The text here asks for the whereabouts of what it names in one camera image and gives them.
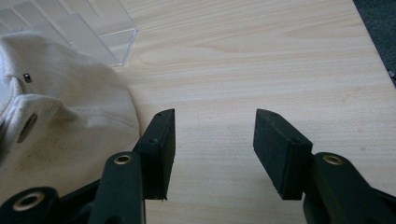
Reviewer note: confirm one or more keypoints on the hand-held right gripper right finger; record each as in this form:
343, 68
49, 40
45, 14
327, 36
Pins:
280, 152

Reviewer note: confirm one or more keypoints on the cream canvas bag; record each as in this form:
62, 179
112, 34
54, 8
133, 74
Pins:
65, 124

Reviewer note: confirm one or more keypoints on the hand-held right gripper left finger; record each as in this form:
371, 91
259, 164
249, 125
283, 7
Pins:
155, 155

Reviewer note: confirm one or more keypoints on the clear acrylic box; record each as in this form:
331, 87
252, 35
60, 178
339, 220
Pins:
90, 28

